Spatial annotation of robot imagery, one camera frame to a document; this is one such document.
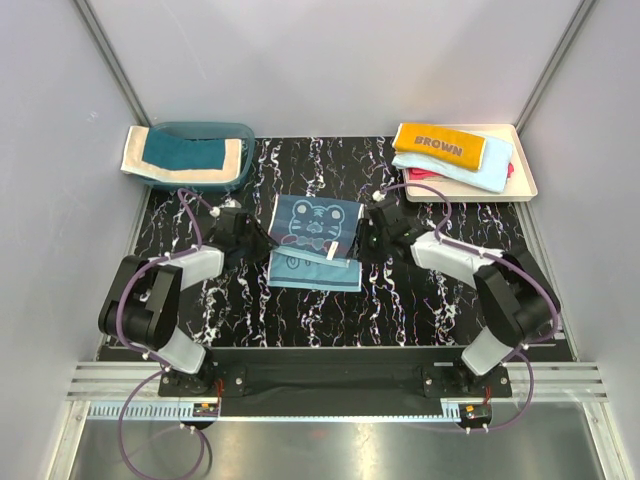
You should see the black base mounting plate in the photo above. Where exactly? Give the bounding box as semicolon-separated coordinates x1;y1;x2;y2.
159;347;512;420

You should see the light blue folded towel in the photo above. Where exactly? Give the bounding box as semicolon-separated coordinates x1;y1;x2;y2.
392;137;514;193

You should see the teal plastic basket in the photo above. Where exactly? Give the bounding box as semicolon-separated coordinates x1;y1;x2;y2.
142;122;255;192

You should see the black marble pattern mat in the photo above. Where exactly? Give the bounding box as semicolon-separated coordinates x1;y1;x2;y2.
133;137;526;347

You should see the pink folded towel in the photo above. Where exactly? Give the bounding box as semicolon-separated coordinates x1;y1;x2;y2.
409;163;514;179

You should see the white plastic tray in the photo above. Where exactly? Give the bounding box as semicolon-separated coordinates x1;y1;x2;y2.
402;124;538;203

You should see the slotted aluminium cable rail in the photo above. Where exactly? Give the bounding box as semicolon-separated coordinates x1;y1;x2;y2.
87;400;219;422

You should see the white barcode care label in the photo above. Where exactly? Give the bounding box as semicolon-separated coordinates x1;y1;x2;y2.
326;241;339;261

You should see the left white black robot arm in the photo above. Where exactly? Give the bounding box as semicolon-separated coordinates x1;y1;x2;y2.
98;207;277;396

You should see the blue beige patterned towel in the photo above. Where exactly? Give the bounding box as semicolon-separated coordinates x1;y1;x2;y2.
267;195;364;293

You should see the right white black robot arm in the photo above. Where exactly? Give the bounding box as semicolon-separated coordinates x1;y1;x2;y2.
349;199;561;397

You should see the yellow bear towel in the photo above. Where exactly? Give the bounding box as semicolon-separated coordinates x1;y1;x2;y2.
392;123;487;171

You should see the teal beige bordered towel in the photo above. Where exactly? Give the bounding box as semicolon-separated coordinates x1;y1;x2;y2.
120;126;242;186

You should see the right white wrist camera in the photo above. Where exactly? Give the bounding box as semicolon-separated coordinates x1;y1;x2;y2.
372;191;399;208

